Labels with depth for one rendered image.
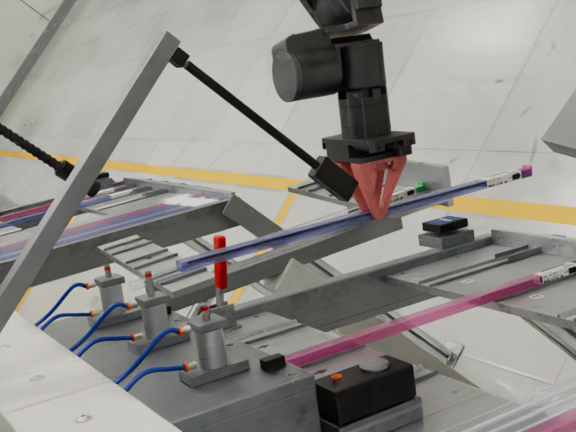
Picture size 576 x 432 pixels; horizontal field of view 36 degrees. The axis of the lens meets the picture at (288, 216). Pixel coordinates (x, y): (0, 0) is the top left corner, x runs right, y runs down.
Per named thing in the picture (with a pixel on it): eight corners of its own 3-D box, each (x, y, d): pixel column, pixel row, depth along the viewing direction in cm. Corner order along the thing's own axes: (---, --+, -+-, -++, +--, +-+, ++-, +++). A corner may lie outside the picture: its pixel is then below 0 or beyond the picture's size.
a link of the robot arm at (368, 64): (391, 30, 97) (363, 33, 102) (339, 38, 94) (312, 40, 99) (397, 93, 99) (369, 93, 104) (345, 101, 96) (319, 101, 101)
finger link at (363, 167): (368, 228, 99) (358, 146, 97) (333, 220, 105) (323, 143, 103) (414, 215, 102) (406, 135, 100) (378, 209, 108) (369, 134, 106)
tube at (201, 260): (525, 175, 116) (524, 166, 115) (532, 176, 114) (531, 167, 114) (177, 270, 91) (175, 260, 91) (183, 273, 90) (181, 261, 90)
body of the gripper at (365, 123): (372, 158, 95) (364, 90, 94) (321, 153, 104) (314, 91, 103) (418, 147, 98) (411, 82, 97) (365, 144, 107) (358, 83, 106)
